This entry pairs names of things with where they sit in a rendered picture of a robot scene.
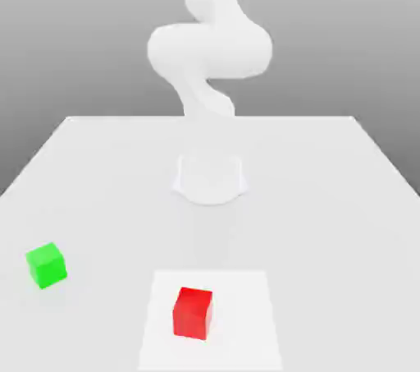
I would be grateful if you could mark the small green cube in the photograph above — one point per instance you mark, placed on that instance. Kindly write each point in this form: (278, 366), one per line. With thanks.
(46, 266)

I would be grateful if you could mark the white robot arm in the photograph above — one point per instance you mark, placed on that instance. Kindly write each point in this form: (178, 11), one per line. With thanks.
(210, 50)

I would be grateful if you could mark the small red cube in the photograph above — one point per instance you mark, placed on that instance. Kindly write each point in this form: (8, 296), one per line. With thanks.
(192, 314)

